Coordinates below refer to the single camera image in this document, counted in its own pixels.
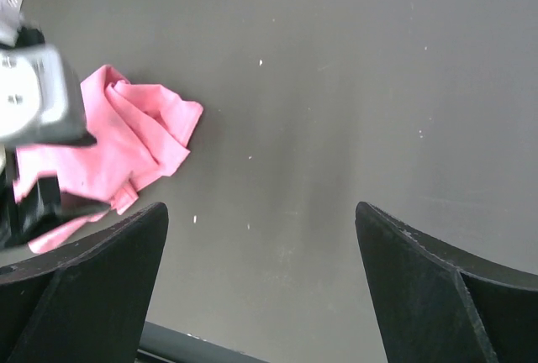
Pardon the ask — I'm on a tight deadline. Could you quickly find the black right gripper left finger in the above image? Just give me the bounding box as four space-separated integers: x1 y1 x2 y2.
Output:
1 203 169 362

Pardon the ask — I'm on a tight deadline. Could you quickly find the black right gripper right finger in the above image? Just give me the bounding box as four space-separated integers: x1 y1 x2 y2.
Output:
356 202 537 362

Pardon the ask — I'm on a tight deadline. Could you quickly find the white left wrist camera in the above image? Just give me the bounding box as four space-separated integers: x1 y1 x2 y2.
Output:
1 19 97 148

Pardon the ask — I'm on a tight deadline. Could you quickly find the pink t shirt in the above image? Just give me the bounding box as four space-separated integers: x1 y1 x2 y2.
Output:
12 64 205 255

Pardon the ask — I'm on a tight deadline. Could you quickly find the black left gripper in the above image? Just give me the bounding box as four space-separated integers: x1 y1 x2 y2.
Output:
0 26 110 250

